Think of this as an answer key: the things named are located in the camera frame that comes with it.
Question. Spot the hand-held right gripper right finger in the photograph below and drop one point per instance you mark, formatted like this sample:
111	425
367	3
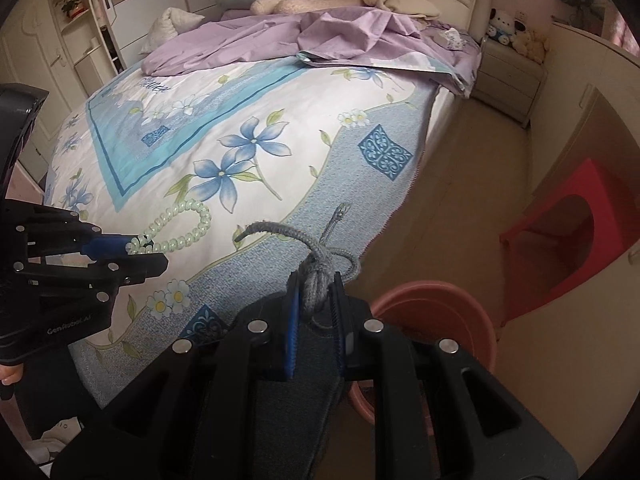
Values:
340	325

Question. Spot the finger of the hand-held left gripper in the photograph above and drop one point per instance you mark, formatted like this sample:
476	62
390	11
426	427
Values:
145	265
110	247

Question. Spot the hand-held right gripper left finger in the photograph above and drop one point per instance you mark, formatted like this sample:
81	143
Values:
292	325

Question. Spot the pink plastic basin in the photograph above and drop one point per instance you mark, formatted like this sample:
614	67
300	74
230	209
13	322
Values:
425	300

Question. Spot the person's left hand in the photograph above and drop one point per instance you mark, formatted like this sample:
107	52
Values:
7	375

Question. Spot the white bag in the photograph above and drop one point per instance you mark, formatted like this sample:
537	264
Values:
62	437

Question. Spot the floral blue white duvet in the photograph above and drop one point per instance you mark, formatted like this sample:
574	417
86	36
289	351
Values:
300	110

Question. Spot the white patterned pillow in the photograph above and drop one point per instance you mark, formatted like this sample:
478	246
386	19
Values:
170	27

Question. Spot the potted plant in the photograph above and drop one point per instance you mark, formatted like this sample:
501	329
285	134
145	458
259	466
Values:
72	5

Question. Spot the purple bed sheet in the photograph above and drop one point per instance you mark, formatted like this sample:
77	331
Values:
250	40

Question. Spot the cream nightstand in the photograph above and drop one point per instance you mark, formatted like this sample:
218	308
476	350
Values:
505	80

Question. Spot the red plastic stool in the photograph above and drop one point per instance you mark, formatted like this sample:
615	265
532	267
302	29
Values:
600	180

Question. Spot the small patterned pouch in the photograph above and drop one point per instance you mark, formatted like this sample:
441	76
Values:
450	39

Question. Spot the cream cabinet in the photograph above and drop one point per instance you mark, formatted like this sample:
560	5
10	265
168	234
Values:
565	110

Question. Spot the cream blanket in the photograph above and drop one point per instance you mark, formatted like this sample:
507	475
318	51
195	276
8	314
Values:
410	5

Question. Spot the small beige plush bear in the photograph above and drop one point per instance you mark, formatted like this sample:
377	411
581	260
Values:
532	42

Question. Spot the white dog plush toy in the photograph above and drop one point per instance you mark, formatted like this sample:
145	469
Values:
505	25

